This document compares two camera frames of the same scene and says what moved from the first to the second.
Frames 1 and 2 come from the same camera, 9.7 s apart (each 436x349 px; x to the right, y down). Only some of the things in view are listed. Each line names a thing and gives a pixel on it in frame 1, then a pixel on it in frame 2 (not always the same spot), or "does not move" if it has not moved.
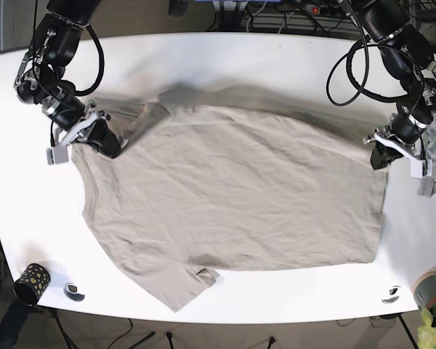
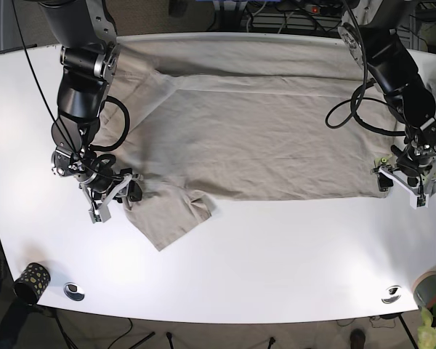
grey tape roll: x=429 y=288 does not move
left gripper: x=402 y=135 to x=413 y=169
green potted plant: x=434 y=331 does not move
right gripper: x=106 y=141 to x=102 y=187
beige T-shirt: x=208 y=181 to x=194 y=119
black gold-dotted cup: x=33 y=283 does not move
